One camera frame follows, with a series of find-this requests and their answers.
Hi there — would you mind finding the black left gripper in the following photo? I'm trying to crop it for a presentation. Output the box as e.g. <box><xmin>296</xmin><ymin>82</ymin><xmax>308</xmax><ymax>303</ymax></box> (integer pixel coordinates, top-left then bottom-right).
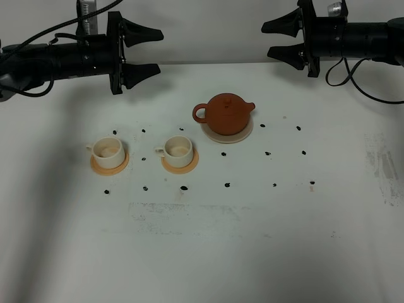
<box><xmin>82</xmin><ymin>11</ymin><xmax>164</xmax><ymax>95</ymax></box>

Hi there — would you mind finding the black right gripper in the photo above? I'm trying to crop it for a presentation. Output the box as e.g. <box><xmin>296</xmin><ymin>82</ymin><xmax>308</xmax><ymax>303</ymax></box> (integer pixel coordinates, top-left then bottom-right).
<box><xmin>261</xmin><ymin>1</ymin><xmax>348</xmax><ymax>77</ymax></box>

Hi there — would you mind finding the brown clay teapot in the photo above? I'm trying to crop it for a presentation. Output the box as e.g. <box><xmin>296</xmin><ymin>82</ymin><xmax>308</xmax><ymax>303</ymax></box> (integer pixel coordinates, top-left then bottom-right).
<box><xmin>193</xmin><ymin>93</ymin><xmax>256</xmax><ymax>136</ymax></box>

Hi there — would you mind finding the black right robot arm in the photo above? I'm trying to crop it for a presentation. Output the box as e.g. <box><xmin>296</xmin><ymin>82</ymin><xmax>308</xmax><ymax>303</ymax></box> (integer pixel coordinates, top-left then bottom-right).
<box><xmin>261</xmin><ymin>0</ymin><xmax>403</xmax><ymax>78</ymax></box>

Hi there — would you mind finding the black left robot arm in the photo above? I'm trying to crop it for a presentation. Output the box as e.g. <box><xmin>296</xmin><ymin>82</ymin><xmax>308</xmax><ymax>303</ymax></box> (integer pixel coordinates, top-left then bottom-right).
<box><xmin>1</xmin><ymin>11</ymin><xmax>164</xmax><ymax>102</ymax></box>

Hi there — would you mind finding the beige teapot coaster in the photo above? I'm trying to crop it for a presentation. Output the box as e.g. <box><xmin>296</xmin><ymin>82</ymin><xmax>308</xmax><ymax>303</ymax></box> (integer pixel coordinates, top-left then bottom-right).
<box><xmin>200</xmin><ymin>117</ymin><xmax>254</xmax><ymax>144</ymax></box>

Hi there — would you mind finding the left white teacup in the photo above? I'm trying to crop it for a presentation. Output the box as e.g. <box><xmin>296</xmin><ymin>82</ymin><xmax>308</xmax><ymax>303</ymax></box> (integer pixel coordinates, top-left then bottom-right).
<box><xmin>86</xmin><ymin>136</ymin><xmax>126</xmax><ymax>169</ymax></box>

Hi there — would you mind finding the white teacup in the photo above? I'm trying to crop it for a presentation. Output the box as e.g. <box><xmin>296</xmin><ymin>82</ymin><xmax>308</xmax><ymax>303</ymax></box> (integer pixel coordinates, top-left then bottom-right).
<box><xmin>86</xmin><ymin>136</ymin><xmax>126</xmax><ymax>169</ymax></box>
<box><xmin>154</xmin><ymin>136</ymin><xmax>194</xmax><ymax>168</ymax></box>

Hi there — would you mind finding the right white teacup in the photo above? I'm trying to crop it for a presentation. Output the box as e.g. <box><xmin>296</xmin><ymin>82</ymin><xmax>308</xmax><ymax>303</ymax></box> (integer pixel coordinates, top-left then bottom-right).
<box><xmin>154</xmin><ymin>136</ymin><xmax>194</xmax><ymax>168</ymax></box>

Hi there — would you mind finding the left orange coaster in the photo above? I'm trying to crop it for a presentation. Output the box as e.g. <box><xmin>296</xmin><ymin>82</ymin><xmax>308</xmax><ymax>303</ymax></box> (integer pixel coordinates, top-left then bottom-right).
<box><xmin>90</xmin><ymin>151</ymin><xmax>130</xmax><ymax>176</ymax></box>

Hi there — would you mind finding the orange coaster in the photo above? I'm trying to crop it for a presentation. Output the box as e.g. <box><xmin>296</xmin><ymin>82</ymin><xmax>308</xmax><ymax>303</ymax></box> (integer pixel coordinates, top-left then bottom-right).
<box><xmin>160</xmin><ymin>148</ymin><xmax>199</xmax><ymax>174</ymax></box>
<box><xmin>90</xmin><ymin>151</ymin><xmax>130</xmax><ymax>176</ymax></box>

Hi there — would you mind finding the right orange coaster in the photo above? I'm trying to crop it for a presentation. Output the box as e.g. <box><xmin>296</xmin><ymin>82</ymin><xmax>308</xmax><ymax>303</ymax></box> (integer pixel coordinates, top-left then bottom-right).
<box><xmin>160</xmin><ymin>148</ymin><xmax>199</xmax><ymax>174</ymax></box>

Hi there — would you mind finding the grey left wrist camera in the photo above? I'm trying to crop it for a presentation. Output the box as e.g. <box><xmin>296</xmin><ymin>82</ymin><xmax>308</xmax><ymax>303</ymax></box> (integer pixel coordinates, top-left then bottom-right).
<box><xmin>75</xmin><ymin>0</ymin><xmax>99</xmax><ymax>39</ymax></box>

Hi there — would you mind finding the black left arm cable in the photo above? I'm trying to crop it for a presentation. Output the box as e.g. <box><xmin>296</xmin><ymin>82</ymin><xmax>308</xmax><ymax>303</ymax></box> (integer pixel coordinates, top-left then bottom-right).
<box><xmin>0</xmin><ymin>0</ymin><xmax>124</xmax><ymax>97</ymax></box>

